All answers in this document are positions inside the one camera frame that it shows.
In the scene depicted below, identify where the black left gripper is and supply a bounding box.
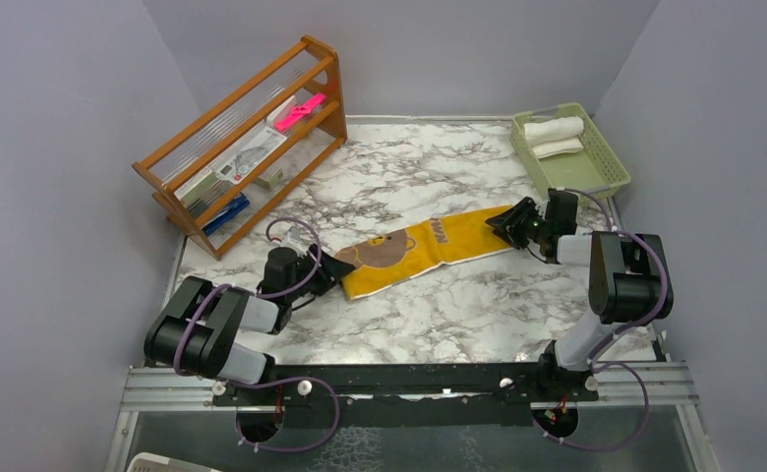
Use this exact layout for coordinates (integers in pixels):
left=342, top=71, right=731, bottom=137
left=287, top=245, right=354, bottom=303

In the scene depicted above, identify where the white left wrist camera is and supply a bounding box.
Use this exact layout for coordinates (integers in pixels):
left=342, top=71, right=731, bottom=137
left=279, top=228, right=310, bottom=257

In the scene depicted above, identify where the ruler set clear package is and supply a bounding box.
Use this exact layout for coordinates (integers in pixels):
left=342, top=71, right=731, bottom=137
left=215, top=127, right=286, bottom=183

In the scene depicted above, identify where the green stapler box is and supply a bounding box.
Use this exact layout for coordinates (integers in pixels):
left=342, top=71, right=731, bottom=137
left=175, top=169, right=231, bottom=215

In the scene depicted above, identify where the yellow towel white trim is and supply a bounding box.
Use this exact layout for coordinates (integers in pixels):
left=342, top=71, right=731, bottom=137
left=335, top=206, right=511, bottom=300

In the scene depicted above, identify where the wooden shelf rack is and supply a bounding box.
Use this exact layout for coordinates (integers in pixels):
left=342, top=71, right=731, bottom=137
left=132, top=35, right=348, bottom=260

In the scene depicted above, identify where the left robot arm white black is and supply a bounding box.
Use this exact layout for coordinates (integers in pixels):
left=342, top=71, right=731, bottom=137
left=144, top=244, right=356, bottom=404

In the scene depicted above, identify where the blue pen pack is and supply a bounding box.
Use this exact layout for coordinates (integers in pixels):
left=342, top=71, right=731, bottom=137
left=203, top=194, right=250, bottom=236

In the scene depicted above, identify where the light green plastic basket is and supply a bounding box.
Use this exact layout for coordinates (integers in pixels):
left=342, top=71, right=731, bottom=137
left=510, top=102, right=631, bottom=200

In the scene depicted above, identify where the small green staples box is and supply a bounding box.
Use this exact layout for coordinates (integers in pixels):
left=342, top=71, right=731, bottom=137
left=254, top=169, right=284, bottom=192

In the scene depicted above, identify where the white bin corner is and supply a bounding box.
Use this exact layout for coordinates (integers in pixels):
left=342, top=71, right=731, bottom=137
left=126, top=452, right=219, bottom=472

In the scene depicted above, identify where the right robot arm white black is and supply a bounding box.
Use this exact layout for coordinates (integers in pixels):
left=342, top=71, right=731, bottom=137
left=486, top=187, right=675, bottom=400

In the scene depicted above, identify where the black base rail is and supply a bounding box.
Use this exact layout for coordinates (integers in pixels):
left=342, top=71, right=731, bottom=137
left=212, top=362, right=599, bottom=429

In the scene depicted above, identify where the white terry towel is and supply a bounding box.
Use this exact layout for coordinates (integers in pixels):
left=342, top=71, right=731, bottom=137
left=522, top=116, right=585, bottom=159

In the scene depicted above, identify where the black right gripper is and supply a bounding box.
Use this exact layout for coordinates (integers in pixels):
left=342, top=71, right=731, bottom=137
left=485, top=197, right=551, bottom=249

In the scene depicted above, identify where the pink plastic tool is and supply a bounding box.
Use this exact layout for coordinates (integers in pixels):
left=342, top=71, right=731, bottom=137
left=273, top=92, right=326, bottom=133

